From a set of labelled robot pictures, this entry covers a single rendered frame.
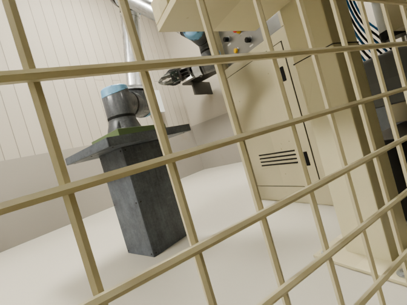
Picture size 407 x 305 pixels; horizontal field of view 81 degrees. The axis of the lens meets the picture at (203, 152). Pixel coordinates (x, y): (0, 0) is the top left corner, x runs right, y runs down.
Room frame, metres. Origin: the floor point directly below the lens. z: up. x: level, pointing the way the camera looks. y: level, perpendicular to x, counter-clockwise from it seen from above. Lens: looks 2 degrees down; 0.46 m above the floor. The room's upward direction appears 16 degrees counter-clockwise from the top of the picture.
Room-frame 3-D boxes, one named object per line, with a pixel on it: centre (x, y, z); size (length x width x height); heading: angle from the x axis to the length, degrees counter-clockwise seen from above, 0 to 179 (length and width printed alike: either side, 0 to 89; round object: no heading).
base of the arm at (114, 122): (1.33, 0.38, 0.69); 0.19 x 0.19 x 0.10
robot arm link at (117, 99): (1.34, 0.38, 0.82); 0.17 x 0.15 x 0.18; 157
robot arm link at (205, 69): (1.29, -0.17, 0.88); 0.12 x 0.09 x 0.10; 77
